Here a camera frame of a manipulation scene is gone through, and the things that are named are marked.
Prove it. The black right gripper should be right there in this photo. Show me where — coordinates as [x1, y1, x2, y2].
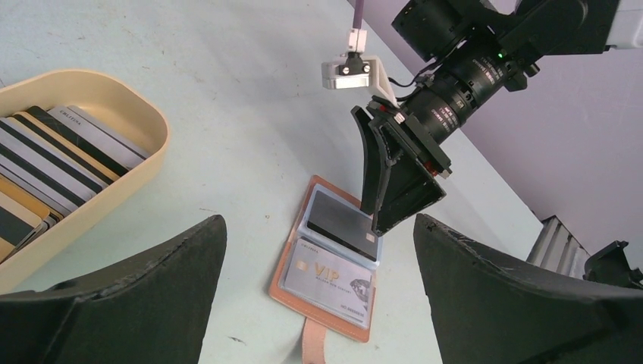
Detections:
[350, 1, 588, 236]

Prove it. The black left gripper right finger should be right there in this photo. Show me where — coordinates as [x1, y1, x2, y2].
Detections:
[413, 214, 642, 363]

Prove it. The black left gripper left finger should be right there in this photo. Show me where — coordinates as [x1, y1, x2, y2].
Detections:
[1, 215, 227, 363]

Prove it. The black credit card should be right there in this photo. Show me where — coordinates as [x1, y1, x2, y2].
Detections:
[306, 190, 378, 261]

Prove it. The pink leather card holder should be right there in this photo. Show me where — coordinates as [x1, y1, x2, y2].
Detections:
[268, 175, 382, 363]

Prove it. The silver VIP credit card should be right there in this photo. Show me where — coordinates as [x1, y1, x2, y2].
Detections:
[279, 238, 375, 329]

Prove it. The beige oval card tray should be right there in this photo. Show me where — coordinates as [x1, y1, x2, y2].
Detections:
[1, 70, 169, 293]

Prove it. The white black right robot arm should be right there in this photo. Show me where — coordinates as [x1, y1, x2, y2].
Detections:
[339, 1, 642, 236]

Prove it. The stack of grey cards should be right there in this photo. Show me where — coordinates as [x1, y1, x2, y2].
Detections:
[1, 105, 150, 260]

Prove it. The aluminium frame rail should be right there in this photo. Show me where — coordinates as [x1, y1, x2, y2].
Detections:
[526, 215, 591, 280]

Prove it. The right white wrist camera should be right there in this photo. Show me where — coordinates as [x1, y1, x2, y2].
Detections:
[321, 55, 399, 107]

